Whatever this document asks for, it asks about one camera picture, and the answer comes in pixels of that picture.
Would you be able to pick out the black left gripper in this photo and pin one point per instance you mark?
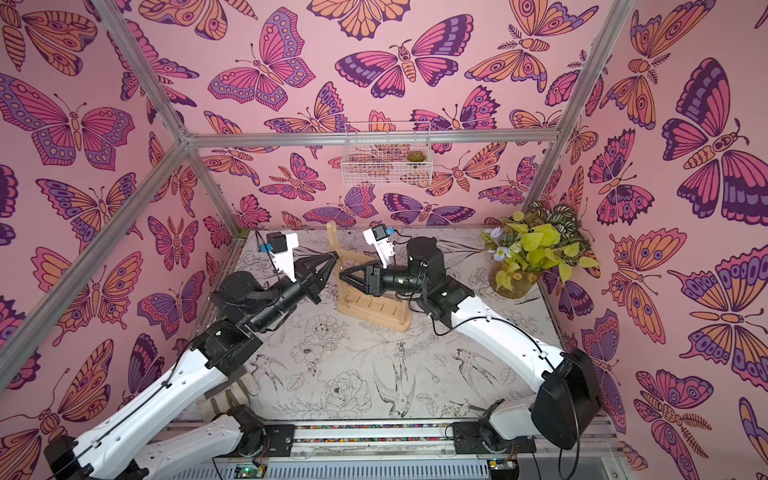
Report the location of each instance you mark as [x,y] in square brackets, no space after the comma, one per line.
[312,284]

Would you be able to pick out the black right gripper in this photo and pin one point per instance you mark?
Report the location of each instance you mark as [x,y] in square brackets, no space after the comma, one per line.
[376,281]

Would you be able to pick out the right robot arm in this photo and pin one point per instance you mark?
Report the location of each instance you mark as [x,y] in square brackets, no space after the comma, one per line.
[567,396]

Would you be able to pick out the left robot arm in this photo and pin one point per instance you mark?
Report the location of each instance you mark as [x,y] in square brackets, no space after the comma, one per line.
[124,445]

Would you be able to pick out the wooden jewelry display stand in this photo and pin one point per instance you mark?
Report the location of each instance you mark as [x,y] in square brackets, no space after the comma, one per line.
[380,311]

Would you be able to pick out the small succulent in basket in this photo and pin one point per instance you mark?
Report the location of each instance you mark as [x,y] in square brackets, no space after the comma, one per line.
[417,156]

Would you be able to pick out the potted green plant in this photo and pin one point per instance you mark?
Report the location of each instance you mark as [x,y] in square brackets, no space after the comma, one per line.
[528,244]

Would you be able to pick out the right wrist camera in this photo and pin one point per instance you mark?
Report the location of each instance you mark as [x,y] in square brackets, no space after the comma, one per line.
[379,237]

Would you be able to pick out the white wire basket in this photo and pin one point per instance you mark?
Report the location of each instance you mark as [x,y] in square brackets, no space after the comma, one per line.
[375,152]

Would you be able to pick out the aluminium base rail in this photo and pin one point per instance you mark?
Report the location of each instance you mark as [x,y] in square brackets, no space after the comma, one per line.
[412,449]

